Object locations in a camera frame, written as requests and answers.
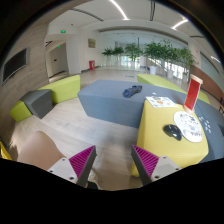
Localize person's bare knee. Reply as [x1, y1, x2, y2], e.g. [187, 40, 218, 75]
[17, 131, 64, 170]

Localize lime green bench right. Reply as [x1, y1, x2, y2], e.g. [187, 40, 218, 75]
[136, 73, 211, 105]

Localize red fire extinguisher box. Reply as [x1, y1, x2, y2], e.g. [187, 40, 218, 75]
[89, 60, 95, 70]

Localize black computer mouse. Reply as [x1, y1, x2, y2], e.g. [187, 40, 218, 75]
[163, 124, 182, 141]

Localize round white mouse pad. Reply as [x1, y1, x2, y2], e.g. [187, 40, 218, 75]
[174, 111, 203, 143]

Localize dark grey ottoman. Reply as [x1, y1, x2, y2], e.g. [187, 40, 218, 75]
[21, 89, 53, 119]

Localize blue folded cloth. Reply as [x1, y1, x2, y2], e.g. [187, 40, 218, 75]
[123, 85, 142, 98]

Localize large grey bench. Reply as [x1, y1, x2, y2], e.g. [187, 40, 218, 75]
[78, 80, 224, 162]

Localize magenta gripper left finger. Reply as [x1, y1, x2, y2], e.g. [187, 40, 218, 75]
[48, 146, 96, 187]

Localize potted plant white pot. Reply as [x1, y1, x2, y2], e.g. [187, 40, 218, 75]
[145, 42, 163, 75]

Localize potted plant far left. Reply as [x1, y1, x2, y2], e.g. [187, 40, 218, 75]
[102, 48, 113, 66]

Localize lime green bench left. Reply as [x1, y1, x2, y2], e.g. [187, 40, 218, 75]
[10, 75, 81, 122]

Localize printed paper leaflet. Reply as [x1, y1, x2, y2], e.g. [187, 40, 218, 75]
[147, 96, 176, 108]

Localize potted plant right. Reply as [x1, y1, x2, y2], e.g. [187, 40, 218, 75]
[180, 48, 195, 82]

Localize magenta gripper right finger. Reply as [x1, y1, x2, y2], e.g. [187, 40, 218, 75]
[131, 145, 180, 185]

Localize potted plant middle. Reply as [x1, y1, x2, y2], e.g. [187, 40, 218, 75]
[125, 43, 142, 68]

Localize yellow table cloth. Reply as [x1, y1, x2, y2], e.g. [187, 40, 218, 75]
[136, 100, 209, 168]

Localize lime green bench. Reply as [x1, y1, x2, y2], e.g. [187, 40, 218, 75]
[136, 73, 211, 105]
[10, 75, 81, 122]

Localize red standing sign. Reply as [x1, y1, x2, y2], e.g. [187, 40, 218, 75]
[184, 74, 203, 113]

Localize wall mounted black screen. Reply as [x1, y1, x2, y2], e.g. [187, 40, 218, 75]
[2, 48, 28, 83]

